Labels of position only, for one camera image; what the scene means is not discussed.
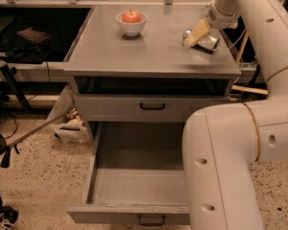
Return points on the white ceramic bowl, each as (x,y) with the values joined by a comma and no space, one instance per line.
(131,29)

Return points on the red apple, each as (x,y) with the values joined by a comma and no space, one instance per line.
(131,17)

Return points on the grey drawer cabinet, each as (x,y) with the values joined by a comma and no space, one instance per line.
(105,61)

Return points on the closed grey upper drawer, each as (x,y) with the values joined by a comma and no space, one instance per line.
(125,108)

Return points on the grabber reacher stick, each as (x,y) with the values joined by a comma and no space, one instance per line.
(5,162)

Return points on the black drawer handle upper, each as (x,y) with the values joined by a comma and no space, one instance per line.
(152,106)

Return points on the open grey lower drawer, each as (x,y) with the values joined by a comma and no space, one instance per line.
(135,169)

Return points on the black drawer handle lower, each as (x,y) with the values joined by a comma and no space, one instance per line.
(151,220)

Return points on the black drawer handle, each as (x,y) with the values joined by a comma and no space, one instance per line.
(152,106)
(151,220)

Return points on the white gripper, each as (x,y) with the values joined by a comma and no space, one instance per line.
(220,17)

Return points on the wooden easel frame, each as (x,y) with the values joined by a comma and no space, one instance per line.
(246,66)

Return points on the white plastic bag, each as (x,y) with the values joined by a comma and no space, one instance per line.
(67,124)

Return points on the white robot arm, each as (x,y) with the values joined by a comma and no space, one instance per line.
(220,142)

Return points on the brown book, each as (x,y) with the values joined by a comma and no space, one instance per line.
(33,35)

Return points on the dark sneaker shoe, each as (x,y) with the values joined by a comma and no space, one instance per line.
(8,217)

